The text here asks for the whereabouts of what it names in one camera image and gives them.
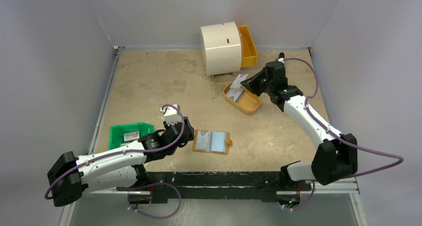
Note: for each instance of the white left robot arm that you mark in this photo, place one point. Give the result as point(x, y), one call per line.
point(72, 177)

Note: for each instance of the silver VIP credit card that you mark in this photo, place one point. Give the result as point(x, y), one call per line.
point(199, 141)

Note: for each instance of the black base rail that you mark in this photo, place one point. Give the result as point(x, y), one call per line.
point(267, 186)

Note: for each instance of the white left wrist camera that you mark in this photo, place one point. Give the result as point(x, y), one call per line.
point(171, 115)

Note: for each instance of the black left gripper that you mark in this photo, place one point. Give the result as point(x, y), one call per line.
point(190, 136)

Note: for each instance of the small box in bin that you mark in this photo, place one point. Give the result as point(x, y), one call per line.
point(130, 136)

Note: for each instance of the white round drawer cabinet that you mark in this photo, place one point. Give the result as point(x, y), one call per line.
point(222, 48)

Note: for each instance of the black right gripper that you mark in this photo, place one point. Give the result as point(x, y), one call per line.
point(252, 83)

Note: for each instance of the green plastic bin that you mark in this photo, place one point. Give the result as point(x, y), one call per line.
point(116, 132)

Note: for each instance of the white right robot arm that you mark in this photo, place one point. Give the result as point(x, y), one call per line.
point(335, 157)

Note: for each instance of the orange oval tray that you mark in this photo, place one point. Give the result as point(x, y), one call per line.
point(247, 103)

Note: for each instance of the orange leather card holder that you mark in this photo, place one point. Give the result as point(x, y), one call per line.
point(217, 142)

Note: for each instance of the orange open drawer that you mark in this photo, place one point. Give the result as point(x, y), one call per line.
point(249, 52)

